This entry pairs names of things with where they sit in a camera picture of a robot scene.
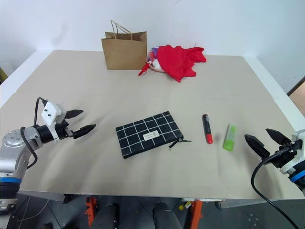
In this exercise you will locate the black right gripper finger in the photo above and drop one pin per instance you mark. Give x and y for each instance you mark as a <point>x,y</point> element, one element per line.
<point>277,136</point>
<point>257,145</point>

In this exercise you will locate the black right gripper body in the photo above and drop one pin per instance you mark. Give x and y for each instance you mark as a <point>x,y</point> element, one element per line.
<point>283,152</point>

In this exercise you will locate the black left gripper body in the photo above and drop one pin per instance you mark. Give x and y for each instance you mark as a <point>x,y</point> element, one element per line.
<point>62,130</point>

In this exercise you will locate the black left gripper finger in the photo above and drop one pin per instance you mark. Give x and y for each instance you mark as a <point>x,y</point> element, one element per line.
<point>75,113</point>
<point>84,130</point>

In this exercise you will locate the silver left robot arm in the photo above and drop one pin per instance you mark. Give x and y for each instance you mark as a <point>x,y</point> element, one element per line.
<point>14,152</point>

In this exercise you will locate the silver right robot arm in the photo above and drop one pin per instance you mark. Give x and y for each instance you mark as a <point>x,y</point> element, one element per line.
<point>299,177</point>

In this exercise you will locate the black grid zipper pouch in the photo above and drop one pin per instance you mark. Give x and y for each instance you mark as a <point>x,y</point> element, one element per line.
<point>147,133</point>

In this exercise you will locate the green highlighter pen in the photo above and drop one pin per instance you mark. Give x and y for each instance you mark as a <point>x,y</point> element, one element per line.
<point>230,138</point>

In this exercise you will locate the red black marker pen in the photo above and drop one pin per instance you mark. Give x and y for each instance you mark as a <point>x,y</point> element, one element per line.
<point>207,128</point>

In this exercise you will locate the beige table cover sheet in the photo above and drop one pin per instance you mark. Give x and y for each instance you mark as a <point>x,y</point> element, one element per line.
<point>152,95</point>

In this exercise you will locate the brown paper bag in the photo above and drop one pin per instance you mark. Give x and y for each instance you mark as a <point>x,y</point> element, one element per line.
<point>125,53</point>

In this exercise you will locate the orange metal stand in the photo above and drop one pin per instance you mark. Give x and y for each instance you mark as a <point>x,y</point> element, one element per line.
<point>197,213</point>
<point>90,210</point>

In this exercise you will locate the red ribbon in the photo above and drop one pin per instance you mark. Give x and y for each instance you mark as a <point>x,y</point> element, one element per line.
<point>143,70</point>

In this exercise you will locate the dark rounded shape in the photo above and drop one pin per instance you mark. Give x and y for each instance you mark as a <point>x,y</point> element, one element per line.
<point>108,215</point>
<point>166,215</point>

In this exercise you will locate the pink basket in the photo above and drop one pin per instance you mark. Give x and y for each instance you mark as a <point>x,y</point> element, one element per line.
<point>152,64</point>

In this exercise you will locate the small yellow object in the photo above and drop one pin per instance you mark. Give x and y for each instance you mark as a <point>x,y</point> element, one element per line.
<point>185,205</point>

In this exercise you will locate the red cloth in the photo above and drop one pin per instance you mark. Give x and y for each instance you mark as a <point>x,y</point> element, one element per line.
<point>177,60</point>

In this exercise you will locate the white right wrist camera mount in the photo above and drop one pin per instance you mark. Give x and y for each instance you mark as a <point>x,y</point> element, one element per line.
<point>295,162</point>

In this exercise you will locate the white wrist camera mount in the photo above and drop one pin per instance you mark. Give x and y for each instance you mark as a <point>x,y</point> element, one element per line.
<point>49,112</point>
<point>295,162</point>

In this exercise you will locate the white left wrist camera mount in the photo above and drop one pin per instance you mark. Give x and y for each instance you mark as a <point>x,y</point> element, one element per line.
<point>49,112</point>

